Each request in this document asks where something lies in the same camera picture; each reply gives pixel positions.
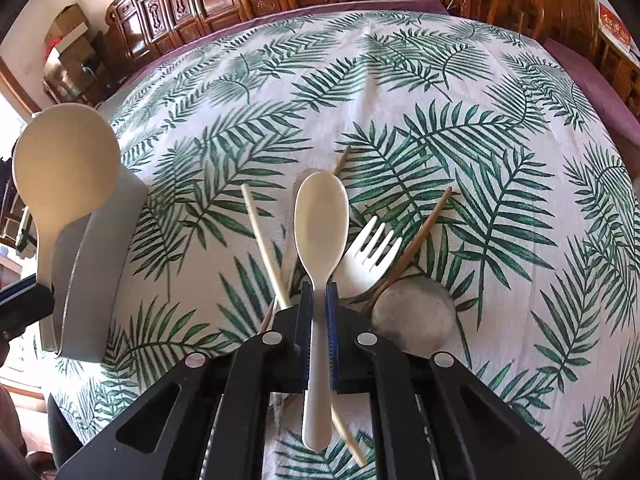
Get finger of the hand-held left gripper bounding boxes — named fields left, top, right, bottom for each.
left=0, top=280, right=56, bottom=334

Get white plastic fork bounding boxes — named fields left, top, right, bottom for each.
left=334, top=216, right=404, bottom=302

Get red wall poster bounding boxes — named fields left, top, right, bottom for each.
left=597, top=2, right=634, bottom=56

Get cream chopstick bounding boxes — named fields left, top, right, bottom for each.
left=240, top=183, right=369, bottom=467

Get window with wooden frame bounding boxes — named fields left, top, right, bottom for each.
left=0, top=57, right=42, bottom=133

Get grey round spoon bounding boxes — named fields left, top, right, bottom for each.
left=371, top=277, right=457, bottom=359

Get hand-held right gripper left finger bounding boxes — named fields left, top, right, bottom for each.
left=55, top=281, right=315, bottom=480

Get black chair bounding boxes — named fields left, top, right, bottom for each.
left=47, top=394, right=84, bottom=462

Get cardboard boxes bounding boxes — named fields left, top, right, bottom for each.
left=44, top=4, right=96, bottom=61

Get leaf print tablecloth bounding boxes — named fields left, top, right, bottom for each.
left=47, top=10, right=640, bottom=480

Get small cream spoon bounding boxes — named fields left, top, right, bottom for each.
left=294, top=171, right=349, bottom=451

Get large cream rice paddle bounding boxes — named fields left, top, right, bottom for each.
left=12, top=103, right=121, bottom=291

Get brown wooden chopstick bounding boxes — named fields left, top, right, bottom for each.
left=361, top=186, right=453, bottom=315
left=256, top=146, right=352, bottom=334

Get dark wooden cabinet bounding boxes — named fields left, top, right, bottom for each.
left=42, top=42, right=123, bottom=107

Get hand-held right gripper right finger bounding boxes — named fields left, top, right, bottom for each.
left=326, top=282, right=583, bottom=480

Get person's left forearm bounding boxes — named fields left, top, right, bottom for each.
left=0, top=385, right=30, bottom=467

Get grey utensil tray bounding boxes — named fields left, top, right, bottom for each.
left=39, top=170, right=150, bottom=364

